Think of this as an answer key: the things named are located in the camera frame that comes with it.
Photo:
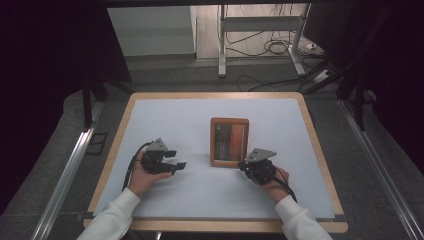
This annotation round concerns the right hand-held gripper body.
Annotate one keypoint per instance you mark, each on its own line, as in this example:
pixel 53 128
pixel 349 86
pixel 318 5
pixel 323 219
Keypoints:
pixel 261 170

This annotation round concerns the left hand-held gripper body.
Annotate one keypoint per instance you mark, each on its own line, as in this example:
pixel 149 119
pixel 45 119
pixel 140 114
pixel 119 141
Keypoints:
pixel 153 161

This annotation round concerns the wooden picture frame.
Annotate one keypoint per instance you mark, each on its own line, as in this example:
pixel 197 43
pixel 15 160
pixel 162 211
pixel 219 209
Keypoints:
pixel 230 141

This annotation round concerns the person's left hand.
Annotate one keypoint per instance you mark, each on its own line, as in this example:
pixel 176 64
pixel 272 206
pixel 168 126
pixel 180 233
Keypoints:
pixel 143 181

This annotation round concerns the person's right hand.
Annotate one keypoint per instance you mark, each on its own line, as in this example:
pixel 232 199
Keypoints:
pixel 276 188

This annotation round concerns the white table mat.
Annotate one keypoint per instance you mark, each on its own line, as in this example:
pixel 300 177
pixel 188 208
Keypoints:
pixel 200 193

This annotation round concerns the black floor grate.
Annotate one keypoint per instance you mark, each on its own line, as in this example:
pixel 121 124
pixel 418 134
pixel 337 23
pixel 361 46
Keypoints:
pixel 97 143

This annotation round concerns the wooden table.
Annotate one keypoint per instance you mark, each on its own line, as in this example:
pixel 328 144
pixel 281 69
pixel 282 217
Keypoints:
pixel 213 95

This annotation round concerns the black metal stand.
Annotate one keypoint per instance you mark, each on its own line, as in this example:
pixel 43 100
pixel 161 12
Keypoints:
pixel 87 106
pixel 359 106

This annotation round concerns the white power strip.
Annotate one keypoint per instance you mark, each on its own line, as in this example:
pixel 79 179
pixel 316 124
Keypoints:
pixel 322 76

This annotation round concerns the grey cabinet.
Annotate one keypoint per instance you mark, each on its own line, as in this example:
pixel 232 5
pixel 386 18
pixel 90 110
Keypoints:
pixel 150 30

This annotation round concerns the white power adapter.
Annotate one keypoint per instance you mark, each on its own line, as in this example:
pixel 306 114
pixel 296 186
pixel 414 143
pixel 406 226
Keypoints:
pixel 311 46

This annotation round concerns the dark curtain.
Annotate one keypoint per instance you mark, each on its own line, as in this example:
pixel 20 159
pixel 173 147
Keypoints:
pixel 400 66
pixel 40 66

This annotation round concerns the aluminium rail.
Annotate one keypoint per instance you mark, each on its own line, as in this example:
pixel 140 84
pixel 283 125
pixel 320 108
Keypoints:
pixel 373 150
pixel 66 173

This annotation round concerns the white metal desk frame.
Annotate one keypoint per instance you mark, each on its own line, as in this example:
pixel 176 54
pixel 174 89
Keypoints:
pixel 260 24

